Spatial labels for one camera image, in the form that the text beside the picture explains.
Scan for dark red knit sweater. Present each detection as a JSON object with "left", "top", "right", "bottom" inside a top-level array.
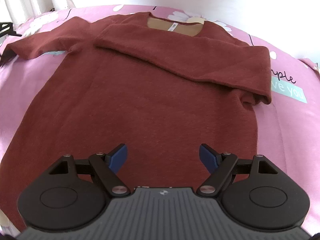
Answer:
[{"left": 1, "top": 12, "right": 271, "bottom": 230}]

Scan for pink floral bed sheet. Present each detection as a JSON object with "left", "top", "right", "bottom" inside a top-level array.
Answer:
[{"left": 1, "top": 17, "right": 319, "bottom": 234}]

